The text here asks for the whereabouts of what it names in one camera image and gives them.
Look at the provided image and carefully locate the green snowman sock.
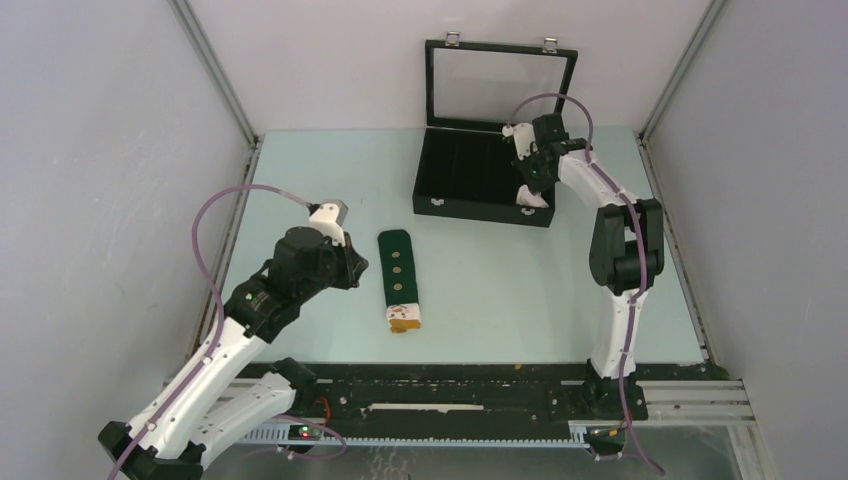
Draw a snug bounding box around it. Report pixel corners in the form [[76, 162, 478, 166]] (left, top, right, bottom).
[[377, 229, 422, 334]]

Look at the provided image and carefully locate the right aluminium frame post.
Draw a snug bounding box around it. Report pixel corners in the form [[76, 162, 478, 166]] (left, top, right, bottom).
[[638, 0, 730, 144]]

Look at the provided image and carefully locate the purple cable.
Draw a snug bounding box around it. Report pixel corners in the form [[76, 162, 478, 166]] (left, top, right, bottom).
[[105, 184, 316, 480], [504, 92, 667, 480]]

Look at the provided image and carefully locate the black display case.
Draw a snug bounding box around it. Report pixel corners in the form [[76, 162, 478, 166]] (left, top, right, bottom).
[[412, 32, 579, 228]]

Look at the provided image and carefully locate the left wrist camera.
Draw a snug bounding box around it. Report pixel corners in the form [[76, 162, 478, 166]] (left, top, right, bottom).
[[308, 200, 348, 247]]

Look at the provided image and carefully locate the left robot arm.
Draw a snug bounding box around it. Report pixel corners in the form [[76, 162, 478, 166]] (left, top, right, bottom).
[[98, 223, 368, 479]]

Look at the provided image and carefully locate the left aluminium frame post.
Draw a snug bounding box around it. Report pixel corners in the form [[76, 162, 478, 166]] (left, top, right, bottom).
[[168, 0, 259, 149]]

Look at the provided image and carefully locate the white sock with black stripes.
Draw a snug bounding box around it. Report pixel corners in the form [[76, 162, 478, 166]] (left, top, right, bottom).
[[516, 185, 550, 209]]

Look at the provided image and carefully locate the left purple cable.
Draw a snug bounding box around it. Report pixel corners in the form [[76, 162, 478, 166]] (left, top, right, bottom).
[[105, 184, 316, 480]]

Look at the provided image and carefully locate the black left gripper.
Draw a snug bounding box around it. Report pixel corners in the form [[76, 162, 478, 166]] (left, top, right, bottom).
[[297, 229, 368, 302]]

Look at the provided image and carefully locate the aluminium frame post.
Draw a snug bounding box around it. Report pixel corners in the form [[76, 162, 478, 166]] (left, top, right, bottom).
[[638, 0, 730, 144], [168, 0, 259, 149]]

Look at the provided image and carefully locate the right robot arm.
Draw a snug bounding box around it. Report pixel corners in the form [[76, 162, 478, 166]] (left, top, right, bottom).
[[502, 114, 665, 418]]

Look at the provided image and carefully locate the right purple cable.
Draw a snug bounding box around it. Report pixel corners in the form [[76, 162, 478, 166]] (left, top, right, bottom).
[[504, 92, 667, 480]]

